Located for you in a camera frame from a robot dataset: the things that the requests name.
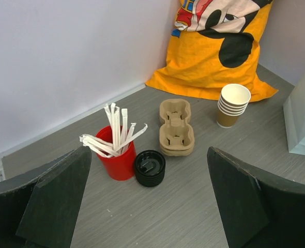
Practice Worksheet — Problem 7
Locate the red straw holder cup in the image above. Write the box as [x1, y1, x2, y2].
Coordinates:
[95, 125, 138, 181]

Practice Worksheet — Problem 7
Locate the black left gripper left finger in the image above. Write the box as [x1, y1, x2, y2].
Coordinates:
[0, 146, 92, 247]

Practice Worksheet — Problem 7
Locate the stack of cardboard cup carriers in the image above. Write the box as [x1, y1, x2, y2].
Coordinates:
[159, 99, 195, 157]

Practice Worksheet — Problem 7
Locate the orange Mickey Mouse cloth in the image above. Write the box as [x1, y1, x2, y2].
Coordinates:
[146, 0, 276, 102]

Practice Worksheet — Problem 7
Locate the bundle of wrapped white straws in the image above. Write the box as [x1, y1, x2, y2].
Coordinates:
[79, 103, 148, 158]

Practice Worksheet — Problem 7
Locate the light blue paper bag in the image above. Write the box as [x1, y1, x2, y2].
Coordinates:
[283, 74, 305, 155]

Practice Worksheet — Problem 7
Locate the stack of black lids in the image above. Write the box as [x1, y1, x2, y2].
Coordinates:
[134, 150, 166, 188]

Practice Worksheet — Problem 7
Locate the stack of paper cups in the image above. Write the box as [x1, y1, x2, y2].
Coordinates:
[217, 84, 251, 129]

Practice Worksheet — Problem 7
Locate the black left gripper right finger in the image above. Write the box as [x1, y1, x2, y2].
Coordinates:
[207, 147, 305, 247]

